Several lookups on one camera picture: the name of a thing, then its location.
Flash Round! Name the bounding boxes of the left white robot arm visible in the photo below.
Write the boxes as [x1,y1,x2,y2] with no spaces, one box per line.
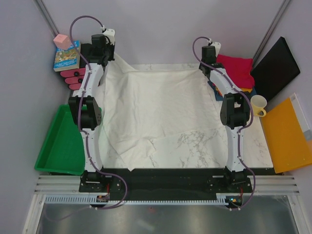
[68,34,114,173]

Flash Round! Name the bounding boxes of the white t shirt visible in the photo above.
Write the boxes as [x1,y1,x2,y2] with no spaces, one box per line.
[103,56,227,170]

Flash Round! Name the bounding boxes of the black tablet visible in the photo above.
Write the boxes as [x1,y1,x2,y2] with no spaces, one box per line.
[251,37,300,101]

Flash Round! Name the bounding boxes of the yellow mug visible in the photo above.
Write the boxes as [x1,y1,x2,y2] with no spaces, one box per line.
[251,95,267,117]

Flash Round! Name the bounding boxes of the green plastic tray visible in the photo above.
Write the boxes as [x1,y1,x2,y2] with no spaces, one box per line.
[34,104,85,176]

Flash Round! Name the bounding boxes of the blue folded t shirt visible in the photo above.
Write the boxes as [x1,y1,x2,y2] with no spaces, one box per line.
[208,80,256,101]

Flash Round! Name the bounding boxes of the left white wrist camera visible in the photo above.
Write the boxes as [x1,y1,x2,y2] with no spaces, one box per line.
[101,26,116,45]

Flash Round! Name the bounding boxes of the yellow folded t shirt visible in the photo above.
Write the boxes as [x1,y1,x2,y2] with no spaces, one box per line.
[241,88,253,93]

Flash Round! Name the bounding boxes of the blue paperback book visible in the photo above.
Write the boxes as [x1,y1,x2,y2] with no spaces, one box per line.
[54,45,80,72]

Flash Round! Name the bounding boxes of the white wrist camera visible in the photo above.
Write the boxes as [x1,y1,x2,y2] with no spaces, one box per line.
[101,26,116,45]
[208,39,221,57]

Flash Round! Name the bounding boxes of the pink cube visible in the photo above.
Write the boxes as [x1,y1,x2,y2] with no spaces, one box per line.
[53,34,72,50]

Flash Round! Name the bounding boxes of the white cable duct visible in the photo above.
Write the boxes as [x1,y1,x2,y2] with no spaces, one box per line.
[44,193,228,206]

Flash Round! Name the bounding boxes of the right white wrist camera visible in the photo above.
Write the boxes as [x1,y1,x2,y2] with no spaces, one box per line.
[208,39,221,57]

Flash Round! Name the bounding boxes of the orange folder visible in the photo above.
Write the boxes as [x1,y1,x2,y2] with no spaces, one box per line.
[261,98,312,173]

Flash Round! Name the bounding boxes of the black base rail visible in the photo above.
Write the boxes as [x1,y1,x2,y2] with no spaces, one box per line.
[79,167,254,202]

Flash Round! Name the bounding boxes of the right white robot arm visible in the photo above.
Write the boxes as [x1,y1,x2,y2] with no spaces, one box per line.
[199,45,250,175]

